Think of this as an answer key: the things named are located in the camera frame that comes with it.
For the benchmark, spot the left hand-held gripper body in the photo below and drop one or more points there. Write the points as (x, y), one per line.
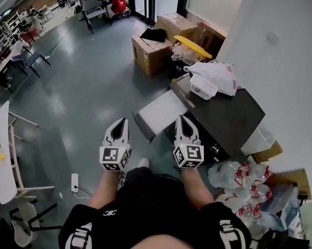
(110, 155)

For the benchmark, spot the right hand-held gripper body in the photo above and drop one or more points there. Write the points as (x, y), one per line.
(193, 153)

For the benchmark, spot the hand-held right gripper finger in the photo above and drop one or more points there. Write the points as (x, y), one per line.
(195, 134)
(177, 133)

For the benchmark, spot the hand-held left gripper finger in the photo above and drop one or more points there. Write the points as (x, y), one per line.
(107, 135)
(127, 135)

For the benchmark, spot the dark cabinet drawer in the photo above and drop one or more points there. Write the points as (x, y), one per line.
(161, 111)

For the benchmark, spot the person's right forearm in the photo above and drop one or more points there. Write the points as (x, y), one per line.
(194, 189)

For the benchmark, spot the person's left forearm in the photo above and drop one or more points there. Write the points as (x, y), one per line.
(105, 188)

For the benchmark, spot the black drawer cabinet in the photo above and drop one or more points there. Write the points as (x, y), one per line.
(227, 116)

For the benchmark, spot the silver washing machine knob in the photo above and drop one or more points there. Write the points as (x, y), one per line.
(214, 148)

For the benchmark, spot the person's left white shoe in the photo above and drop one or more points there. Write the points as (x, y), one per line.
(144, 163)

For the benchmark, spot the white power strip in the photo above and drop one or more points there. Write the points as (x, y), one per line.
(74, 182)

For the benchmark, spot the white plastic lidded container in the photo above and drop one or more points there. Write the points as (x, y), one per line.
(203, 86)

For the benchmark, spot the pile of clear plastic bags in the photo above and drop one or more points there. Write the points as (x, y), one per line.
(243, 180)

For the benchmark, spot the person's black clothing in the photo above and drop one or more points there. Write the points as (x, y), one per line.
(155, 205)

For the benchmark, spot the white foam board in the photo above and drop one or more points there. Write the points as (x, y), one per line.
(260, 137)

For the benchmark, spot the white and pink plastic bag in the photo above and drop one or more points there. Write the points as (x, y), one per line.
(221, 74)

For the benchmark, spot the small cardboard piece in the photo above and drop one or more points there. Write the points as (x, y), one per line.
(268, 151)

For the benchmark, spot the clear crumpled plastic bag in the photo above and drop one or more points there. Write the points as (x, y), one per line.
(184, 53)

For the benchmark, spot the dark brown cardboard box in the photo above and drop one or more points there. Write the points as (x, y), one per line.
(212, 38)

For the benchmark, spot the large flat cardboard sheet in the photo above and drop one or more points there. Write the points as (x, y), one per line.
(292, 176)

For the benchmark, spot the dark blue chair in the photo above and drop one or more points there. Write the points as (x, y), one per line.
(33, 58)

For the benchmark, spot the white table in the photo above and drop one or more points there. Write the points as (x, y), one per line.
(1, 151)

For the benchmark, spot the large taped cardboard box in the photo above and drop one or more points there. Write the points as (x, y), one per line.
(174, 26)

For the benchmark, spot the small yellow object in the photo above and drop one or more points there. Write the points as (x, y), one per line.
(1, 156)

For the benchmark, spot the black round stand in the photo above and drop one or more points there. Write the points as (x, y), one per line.
(272, 240)

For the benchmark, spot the grey folding chair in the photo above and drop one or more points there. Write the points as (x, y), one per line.
(93, 13)

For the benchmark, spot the red chair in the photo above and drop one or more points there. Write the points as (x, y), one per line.
(27, 36)

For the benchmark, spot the red bag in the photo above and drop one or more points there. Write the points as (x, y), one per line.
(118, 1)

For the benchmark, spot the white shelf unit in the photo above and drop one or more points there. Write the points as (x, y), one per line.
(11, 24)

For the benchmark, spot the white chair with black frame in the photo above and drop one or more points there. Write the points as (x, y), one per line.
(25, 219)

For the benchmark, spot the black door frame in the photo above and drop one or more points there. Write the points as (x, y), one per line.
(144, 6)

